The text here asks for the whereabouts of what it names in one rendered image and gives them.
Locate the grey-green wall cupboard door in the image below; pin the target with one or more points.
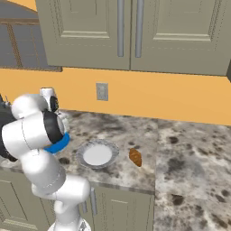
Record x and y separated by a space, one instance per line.
183 36
84 33

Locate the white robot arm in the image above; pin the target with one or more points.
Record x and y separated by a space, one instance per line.
39 168

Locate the black hob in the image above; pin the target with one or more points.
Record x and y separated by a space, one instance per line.
5 120

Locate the grey-green base cupboard door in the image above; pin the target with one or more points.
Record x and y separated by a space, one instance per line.
123 212
16 204

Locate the brown croissant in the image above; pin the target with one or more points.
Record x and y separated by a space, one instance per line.
135 157

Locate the wood framed window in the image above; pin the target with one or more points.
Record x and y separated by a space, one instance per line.
21 45

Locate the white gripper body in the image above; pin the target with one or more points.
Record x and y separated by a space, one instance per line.
63 120

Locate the grey wall socket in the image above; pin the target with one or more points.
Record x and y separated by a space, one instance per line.
102 91

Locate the grey rimmed white plate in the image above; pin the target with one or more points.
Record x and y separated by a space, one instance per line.
97 155

